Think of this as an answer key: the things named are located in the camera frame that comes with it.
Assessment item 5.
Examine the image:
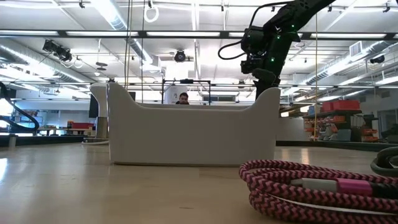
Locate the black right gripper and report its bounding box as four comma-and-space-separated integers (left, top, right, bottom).
251, 67, 281, 101

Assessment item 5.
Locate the person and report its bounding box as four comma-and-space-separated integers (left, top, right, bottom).
175, 91, 190, 106

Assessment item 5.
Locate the black storage shelf rack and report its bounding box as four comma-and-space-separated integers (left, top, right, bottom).
303, 108, 381, 142

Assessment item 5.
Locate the large white plastic bin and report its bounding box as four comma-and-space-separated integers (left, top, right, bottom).
107, 82, 282, 167

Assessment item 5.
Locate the black overhead light bar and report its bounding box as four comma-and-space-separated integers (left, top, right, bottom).
0, 29, 398, 41

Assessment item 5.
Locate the black monitor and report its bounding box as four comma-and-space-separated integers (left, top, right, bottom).
88, 90, 137, 119

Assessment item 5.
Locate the red box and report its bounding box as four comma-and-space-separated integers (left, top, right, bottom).
67, 121, 95, 130

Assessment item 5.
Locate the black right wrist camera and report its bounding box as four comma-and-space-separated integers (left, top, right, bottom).
240, 26, 266, 75

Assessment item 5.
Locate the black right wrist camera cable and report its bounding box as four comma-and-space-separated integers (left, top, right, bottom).
217, 1, 295, 61

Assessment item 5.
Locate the black table edge rail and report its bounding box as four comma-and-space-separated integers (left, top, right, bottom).
0, 135, 398, 153

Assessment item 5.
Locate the black background camera frame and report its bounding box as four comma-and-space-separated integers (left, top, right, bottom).
160, 78, 213, 105

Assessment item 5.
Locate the silver ventilation duct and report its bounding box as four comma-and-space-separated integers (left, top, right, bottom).
306, 40, 393, 86
91, 0, 154, 65

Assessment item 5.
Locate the pink black braided USB cable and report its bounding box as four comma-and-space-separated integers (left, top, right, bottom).
238, 159, 398, 224

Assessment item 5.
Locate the black overhead camera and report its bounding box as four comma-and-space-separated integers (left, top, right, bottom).
42, 39, 73, 63
174, 49, 187, 63
369, 54, 386, 65

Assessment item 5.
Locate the thin hanging cord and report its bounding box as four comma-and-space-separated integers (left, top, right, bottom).
124, 0, 134, 90
141, 0, 146, 103

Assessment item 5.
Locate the white hanging cable ring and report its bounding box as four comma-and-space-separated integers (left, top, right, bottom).
143, 0, 160, 24

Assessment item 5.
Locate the white looped camera cable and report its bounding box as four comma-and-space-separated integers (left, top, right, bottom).
60, 55, 85, 70

